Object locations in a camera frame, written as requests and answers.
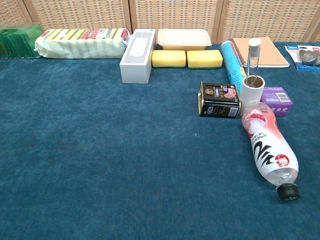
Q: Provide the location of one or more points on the blue blister pack of hooks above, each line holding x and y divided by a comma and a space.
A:
306, 57

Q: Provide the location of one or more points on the blue carpet table mat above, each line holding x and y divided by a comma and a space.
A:
100, 150

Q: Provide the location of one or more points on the blue foil roll box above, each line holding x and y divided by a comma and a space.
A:
231, 62

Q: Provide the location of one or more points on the beige lidded food container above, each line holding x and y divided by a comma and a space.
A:
183, 38

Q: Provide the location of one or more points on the white power strip box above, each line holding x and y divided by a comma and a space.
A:
137, 60

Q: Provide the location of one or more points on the glass test tube white cap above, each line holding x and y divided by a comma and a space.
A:
254, 44

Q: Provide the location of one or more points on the woven bamboo folding screen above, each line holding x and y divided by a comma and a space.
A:
175, 15

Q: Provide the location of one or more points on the black luncheon meat tin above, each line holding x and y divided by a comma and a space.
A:
220, 100

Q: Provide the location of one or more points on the plastic bottle pink white label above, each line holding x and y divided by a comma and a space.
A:
267, 147

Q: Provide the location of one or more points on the green scouring pad pack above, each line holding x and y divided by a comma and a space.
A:
17, 42

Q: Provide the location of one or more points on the wrapped pack of sponges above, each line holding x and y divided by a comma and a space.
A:
80, 43

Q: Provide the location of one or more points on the small purple box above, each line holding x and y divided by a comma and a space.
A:
277, 100

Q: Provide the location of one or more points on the brown spiral notebook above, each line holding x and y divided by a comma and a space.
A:
270, 53

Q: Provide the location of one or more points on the white cardboard tube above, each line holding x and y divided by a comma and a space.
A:
251, 96

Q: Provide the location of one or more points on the yellow sponge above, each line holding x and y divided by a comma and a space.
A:
168, 58
204, 58

